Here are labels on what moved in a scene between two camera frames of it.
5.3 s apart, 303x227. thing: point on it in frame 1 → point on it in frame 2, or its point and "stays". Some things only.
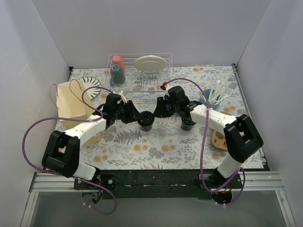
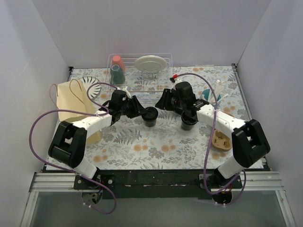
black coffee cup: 187,122 stays
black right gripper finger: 162,111 → 165,104
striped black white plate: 88,82 stays
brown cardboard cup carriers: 218,141 stays
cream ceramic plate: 150,63 stays
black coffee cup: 147,128 → 150,124
